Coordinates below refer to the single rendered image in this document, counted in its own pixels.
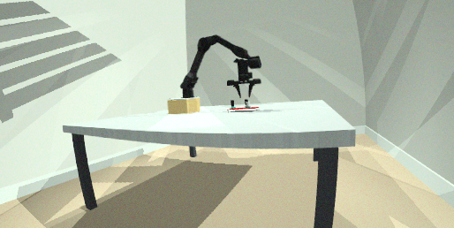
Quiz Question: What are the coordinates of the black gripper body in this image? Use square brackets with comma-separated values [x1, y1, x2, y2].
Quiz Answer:
[227, 69, 261, 86]

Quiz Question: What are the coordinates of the red circuit board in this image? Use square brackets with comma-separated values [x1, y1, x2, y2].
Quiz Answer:
[228, 99, 260, 112]

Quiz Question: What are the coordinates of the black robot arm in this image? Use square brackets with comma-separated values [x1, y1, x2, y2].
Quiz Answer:
[180, 34, 261, 98]

